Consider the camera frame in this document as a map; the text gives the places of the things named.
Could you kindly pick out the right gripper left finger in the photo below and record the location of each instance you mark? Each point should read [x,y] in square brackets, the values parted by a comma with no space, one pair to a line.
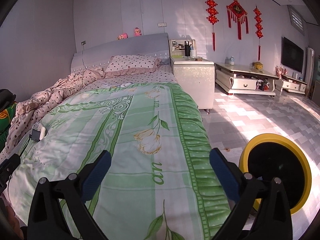
[46,219]

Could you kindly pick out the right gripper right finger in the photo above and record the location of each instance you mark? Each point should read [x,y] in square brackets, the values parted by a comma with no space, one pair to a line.
[261,209]

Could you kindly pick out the yellow rimmed black trash bin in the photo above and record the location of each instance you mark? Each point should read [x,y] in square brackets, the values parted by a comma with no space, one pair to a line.
[269,155]

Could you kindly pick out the pink polka dot duvet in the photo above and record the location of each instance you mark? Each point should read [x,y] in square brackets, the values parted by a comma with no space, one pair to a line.
[31,111]

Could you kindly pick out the white power adapter box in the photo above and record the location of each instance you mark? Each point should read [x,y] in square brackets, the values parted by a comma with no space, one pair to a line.
[38,132]

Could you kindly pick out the polka dot pillow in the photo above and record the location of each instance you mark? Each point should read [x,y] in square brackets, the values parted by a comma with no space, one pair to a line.
[131,65]

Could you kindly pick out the small white side cabinet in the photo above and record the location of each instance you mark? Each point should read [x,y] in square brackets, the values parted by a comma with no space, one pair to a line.
[290,84]

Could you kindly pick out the white tv stand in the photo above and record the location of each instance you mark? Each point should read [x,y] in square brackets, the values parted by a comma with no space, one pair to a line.
[242,79]

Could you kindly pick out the pink plush toy left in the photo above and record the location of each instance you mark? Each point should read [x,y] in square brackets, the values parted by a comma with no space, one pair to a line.
[122,36]

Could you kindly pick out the pink plush toy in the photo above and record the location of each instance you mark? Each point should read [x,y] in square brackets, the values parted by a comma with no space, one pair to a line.
[122,36]
[137,32]

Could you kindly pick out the yellow toy on stand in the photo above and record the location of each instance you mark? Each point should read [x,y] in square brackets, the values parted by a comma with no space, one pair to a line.
[258,65]

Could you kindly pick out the pink plush toy right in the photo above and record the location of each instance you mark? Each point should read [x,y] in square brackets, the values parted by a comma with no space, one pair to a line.
[137,32]

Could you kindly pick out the white bedside cabinet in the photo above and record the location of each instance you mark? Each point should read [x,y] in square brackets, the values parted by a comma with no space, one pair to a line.
[196,76]

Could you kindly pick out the plastic bottle on stand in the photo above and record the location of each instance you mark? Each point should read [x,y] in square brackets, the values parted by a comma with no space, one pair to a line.
[231,60]

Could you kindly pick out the polka dot bed sheet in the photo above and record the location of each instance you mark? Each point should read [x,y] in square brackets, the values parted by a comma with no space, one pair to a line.
[163,74]

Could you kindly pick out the grey bed headboard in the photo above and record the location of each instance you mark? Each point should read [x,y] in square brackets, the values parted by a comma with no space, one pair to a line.
[148,45]

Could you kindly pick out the white floor air conditioner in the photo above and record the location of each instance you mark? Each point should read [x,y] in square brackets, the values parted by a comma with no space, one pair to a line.
[310,57]

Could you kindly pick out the black thermos bottle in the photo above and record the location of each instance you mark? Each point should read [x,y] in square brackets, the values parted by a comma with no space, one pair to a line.
[186,48]

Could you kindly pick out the bedside organizer shelf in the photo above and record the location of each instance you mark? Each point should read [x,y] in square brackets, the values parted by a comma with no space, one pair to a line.
[176,47]

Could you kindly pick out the red knot centre ornament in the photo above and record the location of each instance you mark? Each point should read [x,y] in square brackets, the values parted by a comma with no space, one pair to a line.
[237,14]

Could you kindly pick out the black wall television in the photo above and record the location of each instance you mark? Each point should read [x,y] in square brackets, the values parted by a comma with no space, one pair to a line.
[292,56]

